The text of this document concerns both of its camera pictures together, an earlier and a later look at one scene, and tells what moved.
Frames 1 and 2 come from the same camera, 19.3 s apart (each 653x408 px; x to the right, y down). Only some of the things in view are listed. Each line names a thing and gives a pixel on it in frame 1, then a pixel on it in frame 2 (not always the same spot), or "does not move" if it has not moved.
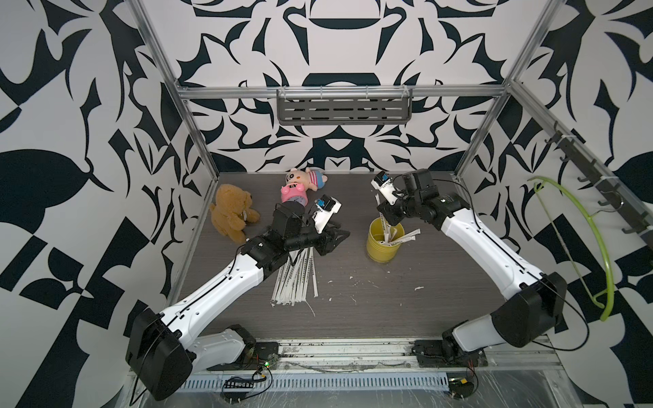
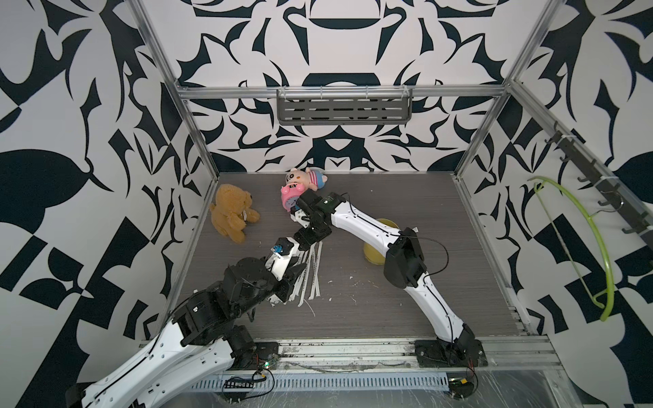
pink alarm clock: [293, 192] does not move
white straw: [307, 277] does not move
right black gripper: [391, 217] -> [303, 236]
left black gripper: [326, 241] -> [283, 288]
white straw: [315, 286] does not move
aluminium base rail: [361, 356] does not move
